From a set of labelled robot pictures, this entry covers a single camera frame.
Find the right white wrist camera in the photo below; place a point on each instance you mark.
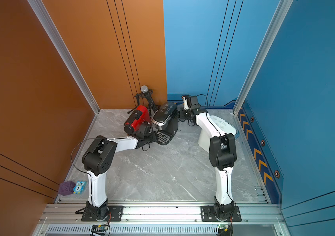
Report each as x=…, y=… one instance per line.
x=186, y=102

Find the black coffee machine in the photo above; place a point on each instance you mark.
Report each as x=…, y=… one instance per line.
x=165, y=120

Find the microphone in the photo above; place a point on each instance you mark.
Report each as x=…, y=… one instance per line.
x=147, y=94

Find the aluminium mounting rail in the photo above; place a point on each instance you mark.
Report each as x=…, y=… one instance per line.
x=156, y=218

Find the white coffee machine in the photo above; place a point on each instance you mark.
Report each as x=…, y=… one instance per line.
x=213, y=126

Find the red coffee machine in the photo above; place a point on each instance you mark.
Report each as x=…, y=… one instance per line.
x=138, y=116

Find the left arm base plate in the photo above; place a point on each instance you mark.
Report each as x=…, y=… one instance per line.
x=102, y=214

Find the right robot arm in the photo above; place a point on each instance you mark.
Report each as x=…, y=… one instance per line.
x=222, y=154

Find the blue owl toy block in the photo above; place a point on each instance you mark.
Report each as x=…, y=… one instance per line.
x=79, y=187

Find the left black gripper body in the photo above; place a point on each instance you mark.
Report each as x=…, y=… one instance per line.
x=152, y=138

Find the green circuit board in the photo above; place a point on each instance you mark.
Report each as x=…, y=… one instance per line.
x=100, y=230
x=226, y=231

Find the right green circuit board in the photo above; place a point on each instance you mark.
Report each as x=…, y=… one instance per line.
x=226, y=231

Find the left green circuit board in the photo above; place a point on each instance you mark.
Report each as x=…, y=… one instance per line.
x=100, y=230

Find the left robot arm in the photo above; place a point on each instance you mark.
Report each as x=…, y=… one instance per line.
x=98, y=159

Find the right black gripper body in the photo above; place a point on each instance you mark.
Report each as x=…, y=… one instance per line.
x=184, y=113

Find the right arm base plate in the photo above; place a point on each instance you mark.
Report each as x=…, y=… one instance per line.
x=211, y=213

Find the purple cube toy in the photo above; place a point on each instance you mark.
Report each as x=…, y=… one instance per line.
x=66, y=188

